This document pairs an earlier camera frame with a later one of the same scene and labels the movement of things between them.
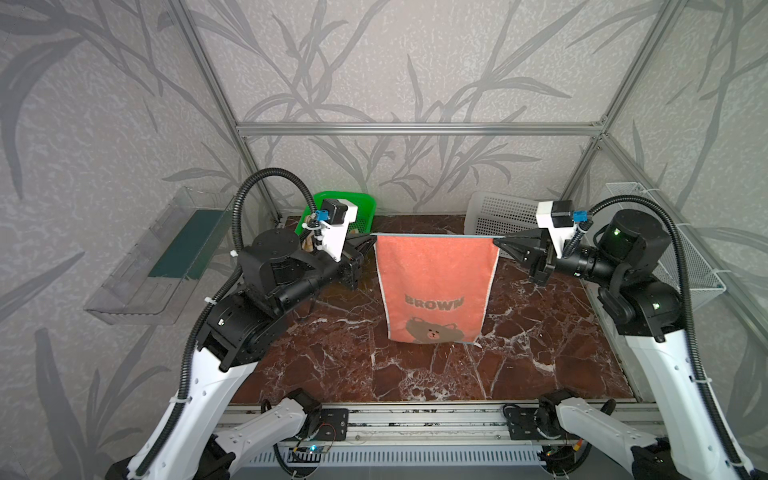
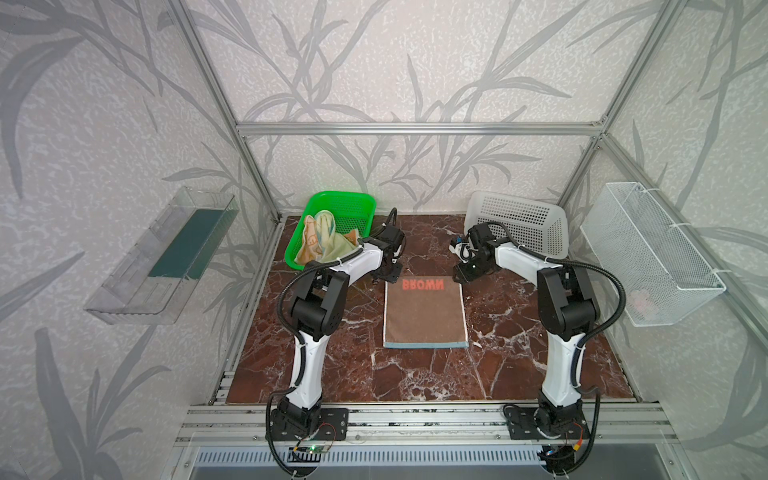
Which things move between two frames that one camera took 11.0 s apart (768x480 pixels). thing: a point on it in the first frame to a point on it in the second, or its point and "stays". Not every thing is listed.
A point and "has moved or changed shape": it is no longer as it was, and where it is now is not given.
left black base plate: [334, 424] stays
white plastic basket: [498, 214] stays
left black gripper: [350, 265] to [391, 267]
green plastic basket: [366, 215] stays
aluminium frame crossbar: [419, 129] stays
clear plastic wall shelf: [154, 282] stays
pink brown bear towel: [436, 287] has moved or changed shape
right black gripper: [540, 261] to [466, 271]
